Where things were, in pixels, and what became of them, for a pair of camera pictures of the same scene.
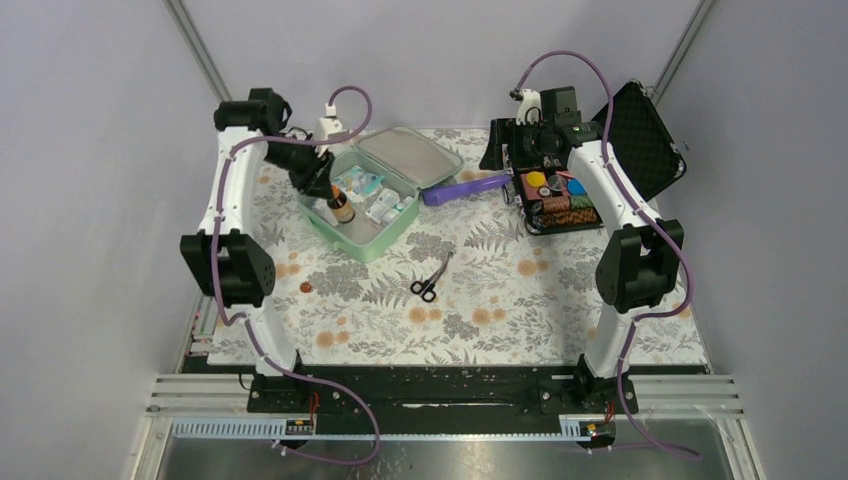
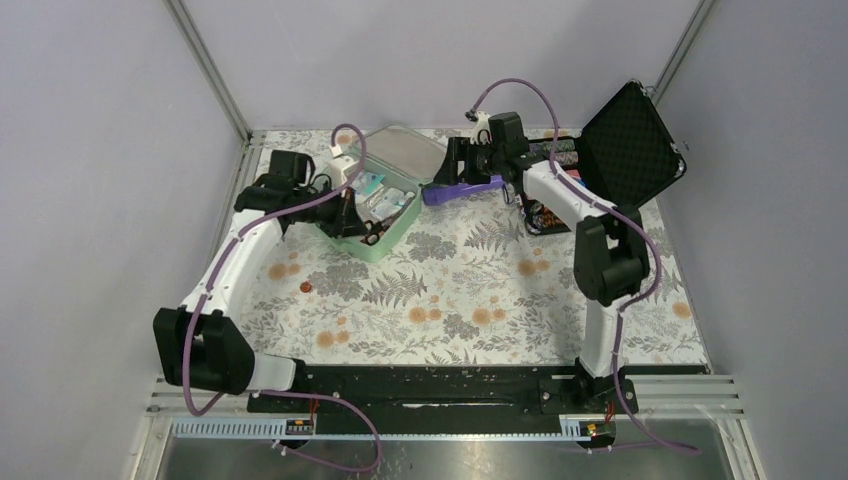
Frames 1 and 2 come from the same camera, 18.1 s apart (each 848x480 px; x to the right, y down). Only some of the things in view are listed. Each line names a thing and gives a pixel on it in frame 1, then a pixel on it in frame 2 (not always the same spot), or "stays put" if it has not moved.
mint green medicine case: [377, 190] stays put
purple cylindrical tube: [436, 196] stays put
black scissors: [425, 288] to [375, 229]
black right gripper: [505, 131] to [459, 150]
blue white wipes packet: [363, 181] stays put
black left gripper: [315, 179] to [347, 220]
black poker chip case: [644, 154] stays put
